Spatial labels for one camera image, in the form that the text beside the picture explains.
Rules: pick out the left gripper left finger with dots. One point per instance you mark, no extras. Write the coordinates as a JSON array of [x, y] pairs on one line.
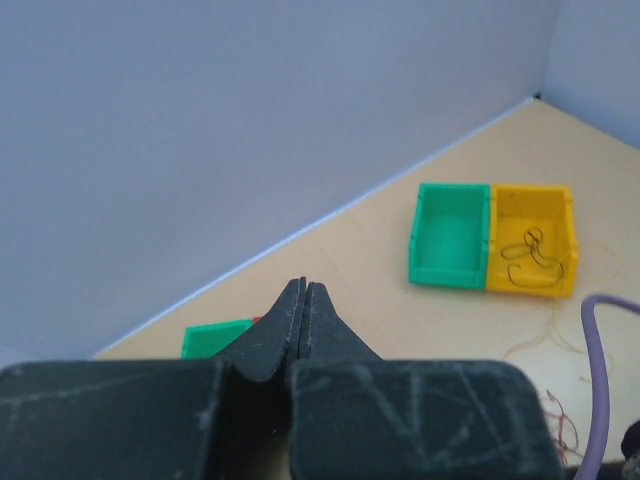
[[152, 419]]

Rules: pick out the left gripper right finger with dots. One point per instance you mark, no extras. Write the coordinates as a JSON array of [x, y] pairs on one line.
[[358, 416]]

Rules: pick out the left green bin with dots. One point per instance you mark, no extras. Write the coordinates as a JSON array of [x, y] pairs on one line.
[[204, 341]]

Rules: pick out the green bin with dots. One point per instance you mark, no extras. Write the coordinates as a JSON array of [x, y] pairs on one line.
[[449, 240], [204, 341]]

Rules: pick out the right green bin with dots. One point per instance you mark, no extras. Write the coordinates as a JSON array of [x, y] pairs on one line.
[[449, 240]]

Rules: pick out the yellow bin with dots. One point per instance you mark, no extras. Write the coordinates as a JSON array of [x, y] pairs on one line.
[[533, 245]]

